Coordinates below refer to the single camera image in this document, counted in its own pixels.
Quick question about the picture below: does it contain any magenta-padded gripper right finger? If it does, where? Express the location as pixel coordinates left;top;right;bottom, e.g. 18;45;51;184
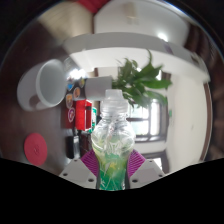
127;148;167;190

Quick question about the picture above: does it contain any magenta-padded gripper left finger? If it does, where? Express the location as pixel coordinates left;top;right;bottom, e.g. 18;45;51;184
59;148;101;190

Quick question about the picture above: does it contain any clear plastic bottle green drink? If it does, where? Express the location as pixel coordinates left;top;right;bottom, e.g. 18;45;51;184
90;88;137;192

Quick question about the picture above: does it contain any black flat case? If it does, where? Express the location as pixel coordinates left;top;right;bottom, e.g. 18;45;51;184
65;134;81;160

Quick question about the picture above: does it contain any flat round red coaster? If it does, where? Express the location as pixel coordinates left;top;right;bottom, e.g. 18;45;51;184
23;132;49;167

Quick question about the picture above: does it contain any brown glazed double door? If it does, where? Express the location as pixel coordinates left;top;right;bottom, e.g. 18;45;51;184
126;98;171;146

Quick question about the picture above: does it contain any red box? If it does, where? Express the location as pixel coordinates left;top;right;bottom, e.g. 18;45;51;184
73;99;93;132

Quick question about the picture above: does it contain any green flat package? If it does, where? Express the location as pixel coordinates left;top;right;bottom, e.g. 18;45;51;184
91;106;98;126

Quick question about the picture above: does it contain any leafy plant in white pot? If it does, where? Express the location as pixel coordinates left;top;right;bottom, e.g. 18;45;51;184
84;49;173;109

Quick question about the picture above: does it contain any white mug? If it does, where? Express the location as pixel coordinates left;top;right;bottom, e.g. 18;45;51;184
16;59;68;112

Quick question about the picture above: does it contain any red carpeted staircase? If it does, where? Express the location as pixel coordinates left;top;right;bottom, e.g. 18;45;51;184
75;0;113;15

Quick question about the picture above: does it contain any white wall rail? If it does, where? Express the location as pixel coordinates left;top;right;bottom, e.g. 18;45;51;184
123;2;140;26

